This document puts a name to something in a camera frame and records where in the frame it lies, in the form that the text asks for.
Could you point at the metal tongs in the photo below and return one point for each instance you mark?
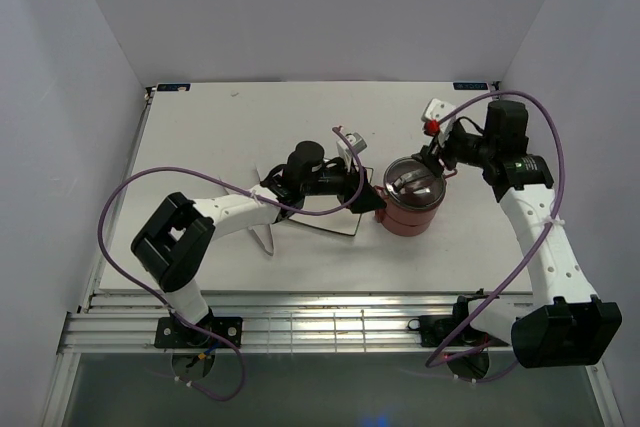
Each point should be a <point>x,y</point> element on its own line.
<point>265,237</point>

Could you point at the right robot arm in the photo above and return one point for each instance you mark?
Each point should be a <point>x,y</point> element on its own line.
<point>545,309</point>

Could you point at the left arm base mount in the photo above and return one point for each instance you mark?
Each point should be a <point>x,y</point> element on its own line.
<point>171,333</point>

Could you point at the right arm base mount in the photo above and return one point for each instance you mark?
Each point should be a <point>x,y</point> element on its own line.
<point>433,329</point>

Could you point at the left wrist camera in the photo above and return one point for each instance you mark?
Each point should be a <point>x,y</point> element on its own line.
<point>348,144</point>

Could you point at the aluminium frame rail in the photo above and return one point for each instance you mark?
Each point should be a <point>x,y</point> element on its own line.
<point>273,323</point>

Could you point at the white square plate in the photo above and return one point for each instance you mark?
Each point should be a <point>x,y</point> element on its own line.
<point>325,222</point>

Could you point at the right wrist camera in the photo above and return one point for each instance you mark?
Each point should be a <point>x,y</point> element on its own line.
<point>437,118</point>

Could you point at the grey lunch box lid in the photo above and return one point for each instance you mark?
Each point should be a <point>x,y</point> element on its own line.
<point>411,185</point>

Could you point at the pink bowl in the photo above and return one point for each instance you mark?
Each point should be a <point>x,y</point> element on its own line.
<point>394,207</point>
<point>405,227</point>

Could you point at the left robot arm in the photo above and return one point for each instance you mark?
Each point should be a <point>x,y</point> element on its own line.
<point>173,242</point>

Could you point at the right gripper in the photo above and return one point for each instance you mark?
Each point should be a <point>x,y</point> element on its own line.
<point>429,156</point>

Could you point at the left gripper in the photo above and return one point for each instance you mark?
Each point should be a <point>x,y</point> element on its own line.
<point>367,200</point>

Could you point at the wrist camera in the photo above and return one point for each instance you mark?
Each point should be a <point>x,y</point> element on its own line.
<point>348,144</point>
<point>437,118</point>

